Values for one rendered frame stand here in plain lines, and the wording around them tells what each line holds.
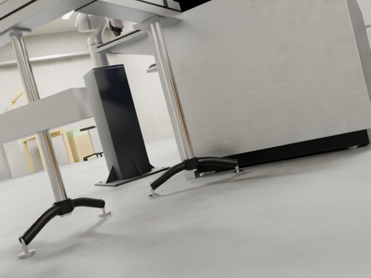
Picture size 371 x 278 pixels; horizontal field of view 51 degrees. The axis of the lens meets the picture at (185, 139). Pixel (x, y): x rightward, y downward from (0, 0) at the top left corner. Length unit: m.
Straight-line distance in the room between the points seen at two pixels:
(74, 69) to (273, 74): 9.64
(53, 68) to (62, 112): 9.64
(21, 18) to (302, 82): 1.23
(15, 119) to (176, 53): 0.90
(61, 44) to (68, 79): 0.95
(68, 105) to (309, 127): 1.10
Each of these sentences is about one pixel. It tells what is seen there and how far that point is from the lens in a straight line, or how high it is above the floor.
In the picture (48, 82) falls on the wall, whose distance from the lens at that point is 11.04.
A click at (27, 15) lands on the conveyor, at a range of 1.60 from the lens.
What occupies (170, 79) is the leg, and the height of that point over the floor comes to 0.54.
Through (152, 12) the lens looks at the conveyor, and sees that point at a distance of 1.87.
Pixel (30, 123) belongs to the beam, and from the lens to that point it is 1.66.
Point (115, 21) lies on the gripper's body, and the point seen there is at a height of 1.01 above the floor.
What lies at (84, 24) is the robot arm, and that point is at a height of 1.20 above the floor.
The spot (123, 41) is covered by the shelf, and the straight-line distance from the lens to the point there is 2.35.
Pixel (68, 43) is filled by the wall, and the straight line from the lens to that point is 11.46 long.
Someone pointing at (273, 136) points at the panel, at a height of 0.14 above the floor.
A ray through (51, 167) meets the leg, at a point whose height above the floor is 0.28.
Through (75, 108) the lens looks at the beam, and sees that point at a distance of 1.48.
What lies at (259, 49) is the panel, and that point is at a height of 0.57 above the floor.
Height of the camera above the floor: 0.33
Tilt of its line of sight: 3 degrees down
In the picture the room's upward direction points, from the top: 15 degrees counter-clockwise
